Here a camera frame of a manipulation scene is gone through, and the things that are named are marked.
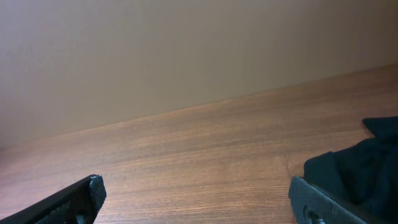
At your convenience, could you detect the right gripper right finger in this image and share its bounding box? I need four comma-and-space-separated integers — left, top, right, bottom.
289, 176, 385, 224

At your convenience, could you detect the black garment on right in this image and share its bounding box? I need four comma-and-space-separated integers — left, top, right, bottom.
303, 116, 397, 223

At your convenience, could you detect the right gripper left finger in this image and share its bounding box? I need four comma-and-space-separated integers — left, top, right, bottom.
1, 174, 106, 224

